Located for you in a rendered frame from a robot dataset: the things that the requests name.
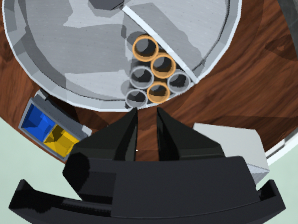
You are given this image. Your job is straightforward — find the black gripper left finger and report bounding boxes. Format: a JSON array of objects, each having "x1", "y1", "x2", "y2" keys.
[{"x1": 68, "y1": 107, "x2": 138, "y2": 161}]

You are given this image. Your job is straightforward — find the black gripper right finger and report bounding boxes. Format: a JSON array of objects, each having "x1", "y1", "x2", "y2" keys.
[{"x1": 156, "y1": 107, "x2": 226, "y2": 161}]

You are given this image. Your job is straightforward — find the steel bushing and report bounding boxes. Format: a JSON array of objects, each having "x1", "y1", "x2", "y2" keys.
[
  {"x1": 125, "y1": 83, "x2": 148, "y2": 109},
  {"x1": 166, "y1": 65, "x2": 191, "y2": 94},
  {"x1": 130, "y1": 61, "x2": 154, "y2": 89}
]

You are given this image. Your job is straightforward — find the bronze bushing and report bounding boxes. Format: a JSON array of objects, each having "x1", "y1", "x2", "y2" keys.
[
  {"x1": 147, "y1": 75, "x2": 170, "y2": 103},
  {"x1": 132, "y1": 34, "x2": 159, "y2": 62},
  {"x1": 150, "y1": 50, "x2": 176, "y2": 78}
]

